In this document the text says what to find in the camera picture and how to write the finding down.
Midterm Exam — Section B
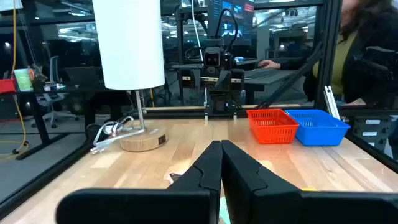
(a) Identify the white cylindrical lamp shade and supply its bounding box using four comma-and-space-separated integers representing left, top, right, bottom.
91, 0, 166, 91

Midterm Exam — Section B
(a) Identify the black box with white labels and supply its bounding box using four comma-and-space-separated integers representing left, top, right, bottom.
353, 115, 394, 153

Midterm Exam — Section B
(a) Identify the black aluminium rig frame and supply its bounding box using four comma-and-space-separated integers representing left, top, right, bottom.
0, 0, 398, 218

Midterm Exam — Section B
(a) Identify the thick yellow power cable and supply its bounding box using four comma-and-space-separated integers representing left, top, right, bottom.
0, 7, 29, 161

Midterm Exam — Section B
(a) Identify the black laptop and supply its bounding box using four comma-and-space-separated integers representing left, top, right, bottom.
63, 65, 102, 90

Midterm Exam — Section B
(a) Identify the red plastic basket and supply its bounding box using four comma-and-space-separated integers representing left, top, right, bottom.
246, 108, 300, 145

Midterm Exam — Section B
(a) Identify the red storage box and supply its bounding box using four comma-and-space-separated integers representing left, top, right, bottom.
0, 78, 17, 94

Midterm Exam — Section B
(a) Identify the teal staple remover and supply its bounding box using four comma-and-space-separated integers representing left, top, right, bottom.
219, 198, 231, 224

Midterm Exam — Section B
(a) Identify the silver lamp pole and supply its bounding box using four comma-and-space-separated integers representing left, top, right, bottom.
135, 90, 147, 131

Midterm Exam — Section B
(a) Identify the black keyboard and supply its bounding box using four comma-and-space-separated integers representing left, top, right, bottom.
244, 68, 280, 80

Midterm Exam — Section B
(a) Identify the blue plastic basket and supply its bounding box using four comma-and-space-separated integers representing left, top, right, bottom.
285, 108, 351, 147

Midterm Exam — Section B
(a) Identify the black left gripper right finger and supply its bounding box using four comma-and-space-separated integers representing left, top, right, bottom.
221, 139, 398, 224

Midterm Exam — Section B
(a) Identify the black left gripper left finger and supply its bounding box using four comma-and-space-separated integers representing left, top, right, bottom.
55, 140, 223, 224

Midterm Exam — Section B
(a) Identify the white lamp power cable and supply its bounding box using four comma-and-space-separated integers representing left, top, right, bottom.
90, 115, 146, 156

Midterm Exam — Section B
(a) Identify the silver aluminium extrusion bar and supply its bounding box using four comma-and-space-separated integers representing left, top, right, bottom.
323, 85, 341, 121

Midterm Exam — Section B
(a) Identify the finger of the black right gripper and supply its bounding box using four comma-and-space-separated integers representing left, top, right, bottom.
214, 71, 224, 91
223, 70, 233, 91

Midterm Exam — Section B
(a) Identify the monitor with blue display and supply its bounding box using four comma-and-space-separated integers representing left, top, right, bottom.
207, 0, 255, 46

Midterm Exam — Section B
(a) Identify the round wooden lamp base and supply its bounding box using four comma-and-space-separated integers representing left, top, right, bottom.
119, 125, 169, 152

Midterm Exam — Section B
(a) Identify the black office desk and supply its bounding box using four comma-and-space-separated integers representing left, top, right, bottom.
15, 83, 125, 161

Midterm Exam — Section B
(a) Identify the person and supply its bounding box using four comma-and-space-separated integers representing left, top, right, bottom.
257, 0, 398, 106

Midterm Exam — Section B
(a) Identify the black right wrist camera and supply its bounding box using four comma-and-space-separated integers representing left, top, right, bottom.
203, 46, 233, 68

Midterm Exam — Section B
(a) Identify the grey office chair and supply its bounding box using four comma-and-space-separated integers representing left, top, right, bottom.
30, 55, 80, 128

